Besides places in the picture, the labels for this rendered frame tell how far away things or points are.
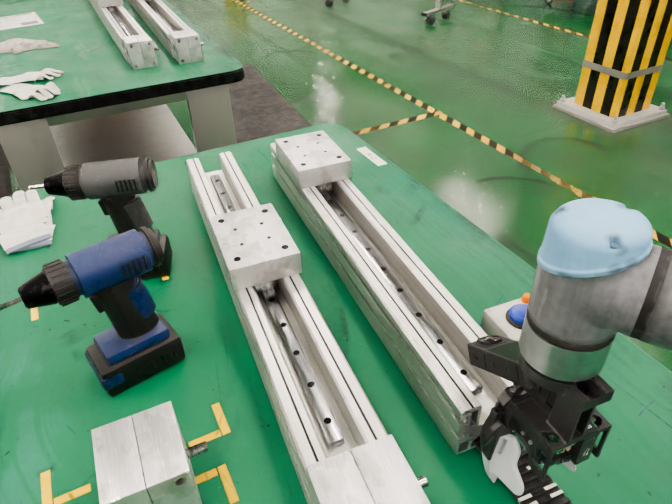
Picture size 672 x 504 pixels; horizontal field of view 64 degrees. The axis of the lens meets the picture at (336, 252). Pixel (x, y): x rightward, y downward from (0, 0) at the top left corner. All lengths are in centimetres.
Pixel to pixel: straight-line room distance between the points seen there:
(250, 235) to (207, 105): 135
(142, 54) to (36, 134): 47
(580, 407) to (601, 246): 16
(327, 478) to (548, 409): 23
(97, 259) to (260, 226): 28
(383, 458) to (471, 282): 45
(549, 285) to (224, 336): 55
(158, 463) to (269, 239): 38
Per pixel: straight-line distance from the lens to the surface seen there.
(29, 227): 127
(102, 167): 95
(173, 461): 63
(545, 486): 70
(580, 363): 51
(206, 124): 220
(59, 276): 73
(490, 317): 82
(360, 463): 60
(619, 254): 44
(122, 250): 73
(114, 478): 64
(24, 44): 274
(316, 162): 107
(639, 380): 88
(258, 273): 81
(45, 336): 99
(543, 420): 58
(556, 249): 45
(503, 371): 60
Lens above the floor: 138
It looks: 36 degrees down
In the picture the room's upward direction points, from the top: 2 degrees counter-clockwise
